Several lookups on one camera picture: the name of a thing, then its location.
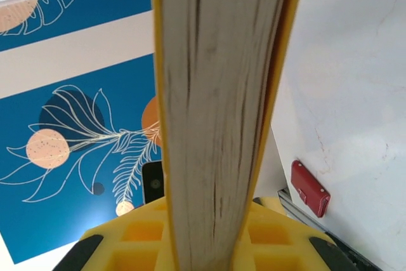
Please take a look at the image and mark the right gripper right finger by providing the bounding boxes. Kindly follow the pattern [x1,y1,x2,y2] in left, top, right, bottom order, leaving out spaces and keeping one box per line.
[231,196,359,271]

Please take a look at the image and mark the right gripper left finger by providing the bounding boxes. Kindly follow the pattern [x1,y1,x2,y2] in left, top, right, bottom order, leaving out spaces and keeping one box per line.
[55,196,175,271]

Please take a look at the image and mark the red wallet case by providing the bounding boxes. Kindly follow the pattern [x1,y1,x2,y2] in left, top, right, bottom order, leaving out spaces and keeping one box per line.
[291,159,331,218]

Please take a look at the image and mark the yellow book with blue-haired figure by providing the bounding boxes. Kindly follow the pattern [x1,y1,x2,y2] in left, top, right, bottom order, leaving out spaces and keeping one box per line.
[150,0,310,271]

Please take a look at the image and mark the black smartphone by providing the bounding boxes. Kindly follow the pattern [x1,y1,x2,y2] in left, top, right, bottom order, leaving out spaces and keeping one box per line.
[141,161,166,205]

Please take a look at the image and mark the aluminium front rail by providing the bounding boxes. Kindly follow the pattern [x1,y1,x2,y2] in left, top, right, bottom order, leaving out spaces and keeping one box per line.
[277,188,381,271]

